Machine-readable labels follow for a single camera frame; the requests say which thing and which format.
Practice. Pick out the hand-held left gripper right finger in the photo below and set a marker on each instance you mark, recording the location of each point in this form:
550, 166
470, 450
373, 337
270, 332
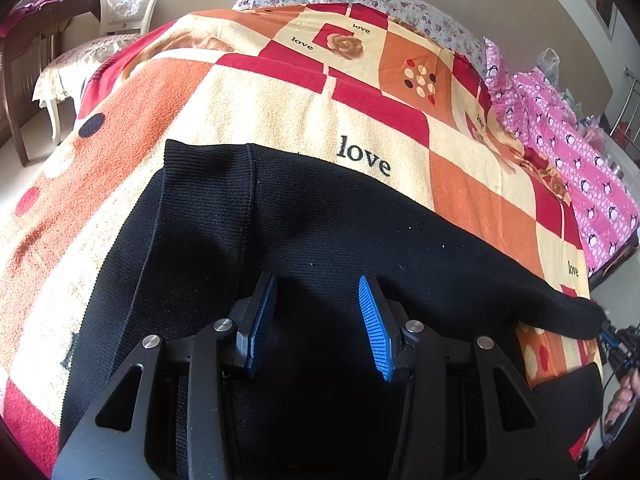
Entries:
375, 330

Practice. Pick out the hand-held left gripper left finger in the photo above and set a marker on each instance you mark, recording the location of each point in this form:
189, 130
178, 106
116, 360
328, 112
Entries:
260, 330

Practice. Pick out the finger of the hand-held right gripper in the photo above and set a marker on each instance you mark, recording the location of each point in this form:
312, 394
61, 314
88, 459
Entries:
610, 340

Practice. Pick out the black knit pants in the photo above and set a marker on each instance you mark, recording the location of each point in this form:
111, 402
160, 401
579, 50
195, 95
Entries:
300, 220

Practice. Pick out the pink penguin print quilt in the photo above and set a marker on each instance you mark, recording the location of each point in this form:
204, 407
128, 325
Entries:
575, 160

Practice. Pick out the metal stair railing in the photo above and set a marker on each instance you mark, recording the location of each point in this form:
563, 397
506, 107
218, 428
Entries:
627, 105

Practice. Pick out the orange red checked blanket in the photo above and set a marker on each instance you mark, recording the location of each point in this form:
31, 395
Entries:
250, 90

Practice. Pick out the clear plastic bag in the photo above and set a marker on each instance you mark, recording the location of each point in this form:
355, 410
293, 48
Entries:
549, 65

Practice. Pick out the pink penguin print pillow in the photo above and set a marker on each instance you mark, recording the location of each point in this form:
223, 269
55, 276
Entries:
497, 70

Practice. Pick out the large floral pillow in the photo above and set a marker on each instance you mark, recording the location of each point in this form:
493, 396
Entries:
400, 5

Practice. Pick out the white ornate chair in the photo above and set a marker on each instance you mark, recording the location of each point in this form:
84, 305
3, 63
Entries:
125, 5

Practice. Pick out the dark wooden chair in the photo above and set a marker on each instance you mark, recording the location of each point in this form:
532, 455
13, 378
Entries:
30, 50

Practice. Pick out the magenta cloth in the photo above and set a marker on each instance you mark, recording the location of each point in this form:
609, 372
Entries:
30, 10

